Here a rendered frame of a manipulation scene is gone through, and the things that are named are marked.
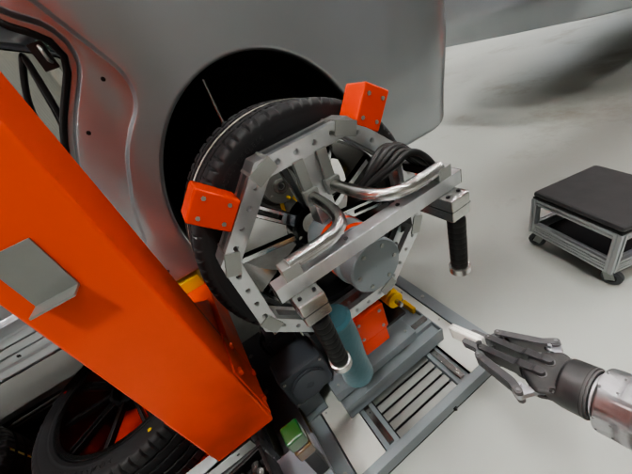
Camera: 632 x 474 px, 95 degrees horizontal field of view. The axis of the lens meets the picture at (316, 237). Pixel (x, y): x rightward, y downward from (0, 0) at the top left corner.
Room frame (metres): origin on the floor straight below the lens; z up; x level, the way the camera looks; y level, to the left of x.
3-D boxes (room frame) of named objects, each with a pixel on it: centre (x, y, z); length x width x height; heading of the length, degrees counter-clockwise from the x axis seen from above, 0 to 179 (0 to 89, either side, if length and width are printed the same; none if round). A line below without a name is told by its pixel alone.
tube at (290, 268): (0.48, 0.02, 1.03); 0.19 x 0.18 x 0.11; 18
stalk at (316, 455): (0.31, 0.20, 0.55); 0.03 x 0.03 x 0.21; 18
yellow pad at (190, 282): (0.96, 0.54, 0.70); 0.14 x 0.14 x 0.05; 18
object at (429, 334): (0.80, -0.04, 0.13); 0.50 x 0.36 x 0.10; 108
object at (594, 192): (0.89, -1.25, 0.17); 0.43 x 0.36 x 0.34; 2
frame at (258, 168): (0.62, -0.04, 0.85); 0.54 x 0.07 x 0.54; 108
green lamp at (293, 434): (0.31, 0.20, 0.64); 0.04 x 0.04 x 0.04; 18
